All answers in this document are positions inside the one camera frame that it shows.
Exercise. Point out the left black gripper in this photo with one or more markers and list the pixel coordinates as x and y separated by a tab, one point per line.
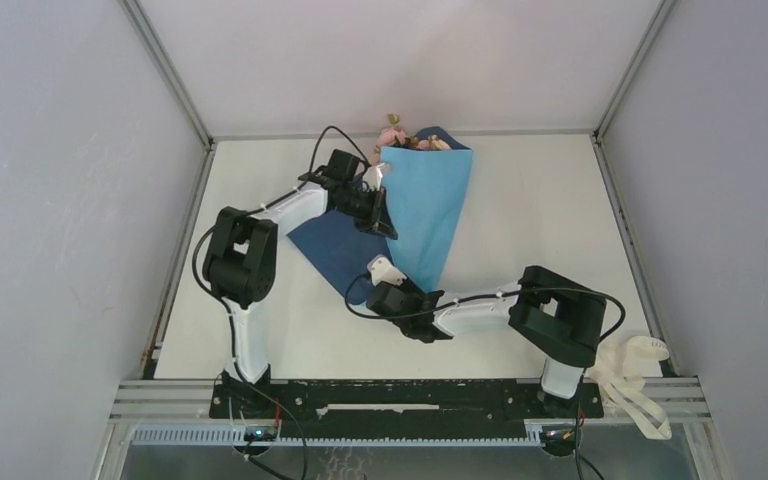
377	219

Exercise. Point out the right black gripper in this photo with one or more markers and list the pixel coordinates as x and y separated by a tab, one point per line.
408	284

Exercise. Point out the blue wrapping paper sheet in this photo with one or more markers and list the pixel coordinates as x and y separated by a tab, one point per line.
426	194

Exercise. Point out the pink rose stem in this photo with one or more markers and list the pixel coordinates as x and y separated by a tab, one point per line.
394	134
432	143

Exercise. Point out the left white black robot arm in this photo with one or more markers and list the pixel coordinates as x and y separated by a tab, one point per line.
240	263

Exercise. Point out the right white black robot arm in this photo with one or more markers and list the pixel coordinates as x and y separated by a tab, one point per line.
560	317

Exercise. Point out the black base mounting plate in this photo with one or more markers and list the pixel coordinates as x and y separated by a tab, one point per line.
401	409

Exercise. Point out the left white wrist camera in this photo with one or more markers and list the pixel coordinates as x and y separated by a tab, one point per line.
374	175

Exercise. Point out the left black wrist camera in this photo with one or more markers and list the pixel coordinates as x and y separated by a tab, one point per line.
342	166

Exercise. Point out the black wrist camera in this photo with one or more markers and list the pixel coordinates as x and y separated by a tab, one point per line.
381	270
342	166

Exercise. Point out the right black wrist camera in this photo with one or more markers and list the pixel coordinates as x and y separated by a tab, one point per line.
381	270

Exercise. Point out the aluminium front frame rail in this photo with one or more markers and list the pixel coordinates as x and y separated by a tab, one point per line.
682	398

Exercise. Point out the white slotted cable duct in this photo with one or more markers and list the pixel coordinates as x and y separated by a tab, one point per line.
226	435

